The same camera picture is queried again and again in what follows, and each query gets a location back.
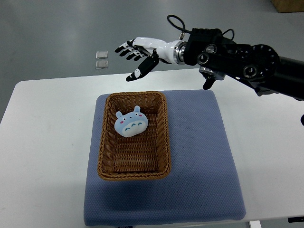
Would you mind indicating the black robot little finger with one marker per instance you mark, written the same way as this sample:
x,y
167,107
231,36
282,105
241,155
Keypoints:
x,y
127,44

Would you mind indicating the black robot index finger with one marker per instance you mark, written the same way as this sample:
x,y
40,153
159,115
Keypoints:
x,y
137,55

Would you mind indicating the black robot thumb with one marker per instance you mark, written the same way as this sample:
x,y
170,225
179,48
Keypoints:
x,y
144,68

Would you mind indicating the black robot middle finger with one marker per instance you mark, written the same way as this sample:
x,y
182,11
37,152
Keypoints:
x,y
127,53

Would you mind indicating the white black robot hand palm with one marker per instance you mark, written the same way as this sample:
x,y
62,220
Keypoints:
x,y
168,52

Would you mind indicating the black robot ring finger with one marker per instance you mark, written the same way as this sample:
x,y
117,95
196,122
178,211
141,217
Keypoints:
x,y
127,48

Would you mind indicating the blue plush toy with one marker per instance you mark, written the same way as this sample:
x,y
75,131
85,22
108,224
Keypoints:
x,y
132,123

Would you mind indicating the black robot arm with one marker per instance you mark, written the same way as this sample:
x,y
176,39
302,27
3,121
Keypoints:
x,y
258,67

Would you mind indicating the brown wicker basket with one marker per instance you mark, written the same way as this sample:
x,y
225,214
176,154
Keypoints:
x,y
146,156

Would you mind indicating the upper metal floor plate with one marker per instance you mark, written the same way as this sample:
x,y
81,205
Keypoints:
x,y
101,55

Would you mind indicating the metal floor plate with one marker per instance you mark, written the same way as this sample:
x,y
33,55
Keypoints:
x,y
101,55
101,64

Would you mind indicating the lower metal floor plate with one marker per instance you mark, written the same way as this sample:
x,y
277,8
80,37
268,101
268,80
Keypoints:
x,y
101,64

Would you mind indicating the cardboard box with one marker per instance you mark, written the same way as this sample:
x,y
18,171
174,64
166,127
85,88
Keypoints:
x,y
288,6

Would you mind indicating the blue padded mat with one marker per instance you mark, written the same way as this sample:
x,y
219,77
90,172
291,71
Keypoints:
x,y
202,186

